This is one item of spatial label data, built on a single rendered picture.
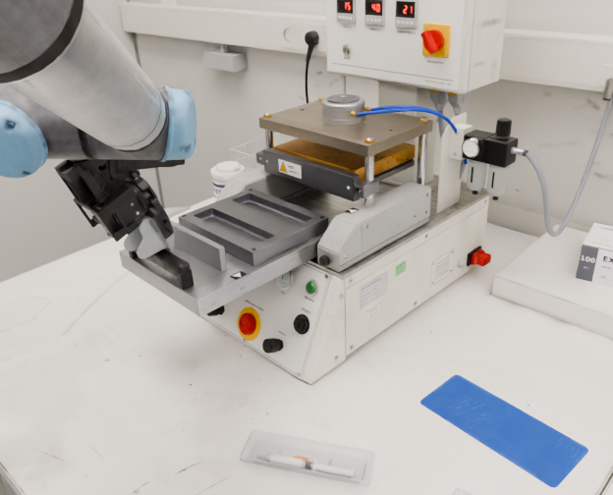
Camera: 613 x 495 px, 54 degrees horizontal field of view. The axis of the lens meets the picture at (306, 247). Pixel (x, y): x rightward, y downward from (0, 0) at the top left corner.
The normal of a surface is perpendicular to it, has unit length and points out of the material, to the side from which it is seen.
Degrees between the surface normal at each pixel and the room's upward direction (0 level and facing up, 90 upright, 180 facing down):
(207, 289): 0
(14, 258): 90
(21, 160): 104
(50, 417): 0
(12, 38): 133
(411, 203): 90
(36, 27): 121
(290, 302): 65
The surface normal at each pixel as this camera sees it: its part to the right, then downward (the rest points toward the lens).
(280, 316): -0.66, -0.05
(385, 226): 0.70, 0.31
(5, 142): 0.02, 0.67
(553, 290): -0.04, -0.88
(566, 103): -0.69, 0.36
